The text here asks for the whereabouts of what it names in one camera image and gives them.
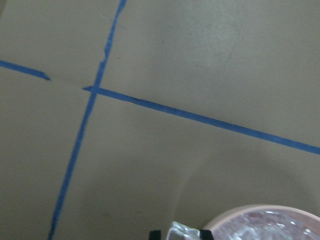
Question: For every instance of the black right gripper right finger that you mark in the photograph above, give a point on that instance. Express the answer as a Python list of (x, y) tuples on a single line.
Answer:
[(205, 234)]

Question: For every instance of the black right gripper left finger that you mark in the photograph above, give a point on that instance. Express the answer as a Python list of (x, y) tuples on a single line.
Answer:
[(155, 235)]

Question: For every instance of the clear ice cube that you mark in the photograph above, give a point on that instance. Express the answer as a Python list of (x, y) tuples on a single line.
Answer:
[(178, 231)]

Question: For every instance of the pink bowl of ice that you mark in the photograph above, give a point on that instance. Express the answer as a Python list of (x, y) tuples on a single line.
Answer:
[(265, 222)]

